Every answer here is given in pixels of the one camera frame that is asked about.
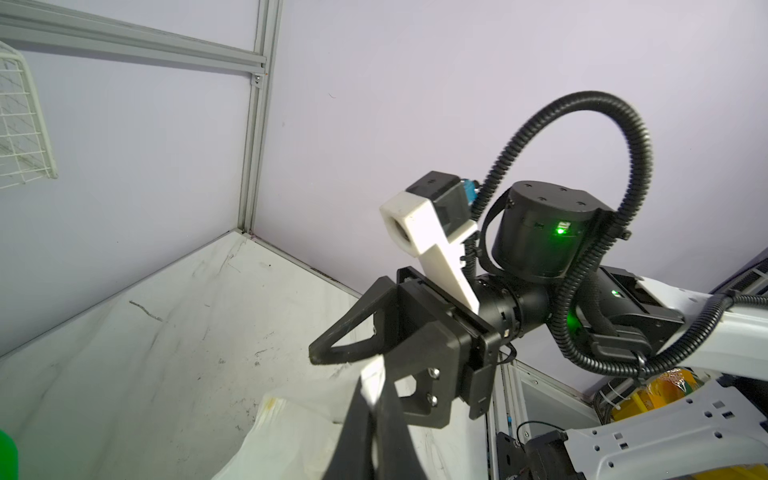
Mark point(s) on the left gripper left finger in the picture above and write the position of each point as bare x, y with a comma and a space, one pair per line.
352, 458

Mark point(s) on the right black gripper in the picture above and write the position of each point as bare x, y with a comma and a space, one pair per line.
530, 238

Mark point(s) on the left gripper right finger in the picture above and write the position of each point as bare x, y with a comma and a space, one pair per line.
396, 454

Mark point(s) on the white lemon print plastic bag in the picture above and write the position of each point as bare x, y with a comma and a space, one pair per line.
297, 428

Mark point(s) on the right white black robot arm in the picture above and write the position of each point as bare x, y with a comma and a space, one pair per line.
686, 389

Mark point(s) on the green plastic basket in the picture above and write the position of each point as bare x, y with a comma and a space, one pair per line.
9, 458

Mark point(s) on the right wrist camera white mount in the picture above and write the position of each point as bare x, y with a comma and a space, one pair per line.
430, 221

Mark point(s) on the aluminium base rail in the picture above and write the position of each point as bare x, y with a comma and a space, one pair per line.
527, 403

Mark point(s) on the white wire wall basket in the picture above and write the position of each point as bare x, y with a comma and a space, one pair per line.
26, 152

